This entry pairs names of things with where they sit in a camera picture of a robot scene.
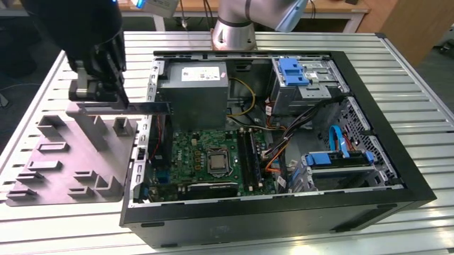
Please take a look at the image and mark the black RAM slot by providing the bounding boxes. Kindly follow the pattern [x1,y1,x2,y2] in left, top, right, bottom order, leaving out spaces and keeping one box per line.
[236,128,249,191]

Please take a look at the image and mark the grey power supply unit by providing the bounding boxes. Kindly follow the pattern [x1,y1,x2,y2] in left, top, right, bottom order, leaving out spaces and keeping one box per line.
[157,62,230,131]

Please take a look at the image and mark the black PC case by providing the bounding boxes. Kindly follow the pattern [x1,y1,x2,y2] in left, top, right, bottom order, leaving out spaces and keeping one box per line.
[118,49,437,249]

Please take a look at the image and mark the black graphics card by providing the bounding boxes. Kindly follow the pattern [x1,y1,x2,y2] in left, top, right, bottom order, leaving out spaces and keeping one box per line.
[176,181,240,200]

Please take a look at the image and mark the blue carrier with black disk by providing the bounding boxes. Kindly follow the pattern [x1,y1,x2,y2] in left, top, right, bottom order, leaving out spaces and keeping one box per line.
[304,150,373,168]

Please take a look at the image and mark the silver wrist camera black mount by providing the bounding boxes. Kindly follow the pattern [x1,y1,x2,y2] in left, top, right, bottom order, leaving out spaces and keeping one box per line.
[136,0,180,19]

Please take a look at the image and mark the dark RAM stick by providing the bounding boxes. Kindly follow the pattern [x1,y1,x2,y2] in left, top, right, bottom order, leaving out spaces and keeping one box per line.
[77,102,172,116]
[247,129,265,190]

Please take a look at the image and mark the grey parts rack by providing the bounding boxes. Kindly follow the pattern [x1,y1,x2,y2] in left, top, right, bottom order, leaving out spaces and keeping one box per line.
[5,102,141,207]

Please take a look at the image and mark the green motherboard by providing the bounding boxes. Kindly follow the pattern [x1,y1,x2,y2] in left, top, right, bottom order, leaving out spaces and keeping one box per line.
[146,128,281,201]

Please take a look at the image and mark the wooden cabinet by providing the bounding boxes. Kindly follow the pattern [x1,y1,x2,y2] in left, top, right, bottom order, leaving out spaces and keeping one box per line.
[360,0,454,67]

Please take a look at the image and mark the black chair base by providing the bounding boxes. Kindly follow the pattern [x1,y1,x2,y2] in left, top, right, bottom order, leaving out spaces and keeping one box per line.
[433,38,454,55]

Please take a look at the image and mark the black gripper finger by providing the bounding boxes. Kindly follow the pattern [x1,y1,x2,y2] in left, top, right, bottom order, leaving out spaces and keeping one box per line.
[94,32,130,109]
[66,46,120,103]

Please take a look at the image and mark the orange wires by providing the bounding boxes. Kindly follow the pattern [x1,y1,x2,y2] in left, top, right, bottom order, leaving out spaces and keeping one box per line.
[265,156,285,173]

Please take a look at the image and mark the CPU socket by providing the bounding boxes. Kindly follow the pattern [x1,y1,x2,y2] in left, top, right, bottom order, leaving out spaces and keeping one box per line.
[204,149,233,179]

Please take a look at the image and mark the silver disk bay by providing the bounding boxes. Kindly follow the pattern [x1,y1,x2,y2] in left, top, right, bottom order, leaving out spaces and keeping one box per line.
[285,155,385,192]

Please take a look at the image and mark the silver CPU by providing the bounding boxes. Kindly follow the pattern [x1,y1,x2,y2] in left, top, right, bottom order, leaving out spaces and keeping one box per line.
[208,154,229,171]

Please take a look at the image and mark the yellow wire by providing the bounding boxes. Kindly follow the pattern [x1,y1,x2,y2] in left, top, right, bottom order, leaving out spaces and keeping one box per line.
[228,76,256,117]

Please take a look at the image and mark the black wire bundle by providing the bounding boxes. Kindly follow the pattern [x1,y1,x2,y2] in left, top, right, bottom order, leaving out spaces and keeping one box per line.
[264,97,347,158]

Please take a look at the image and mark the silver drive cage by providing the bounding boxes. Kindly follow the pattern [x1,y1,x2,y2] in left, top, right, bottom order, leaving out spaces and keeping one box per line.
[271,57,351,115]

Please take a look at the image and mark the blue flat data wire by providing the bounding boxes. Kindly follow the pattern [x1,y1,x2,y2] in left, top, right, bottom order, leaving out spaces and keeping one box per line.
[328,125,352,159]

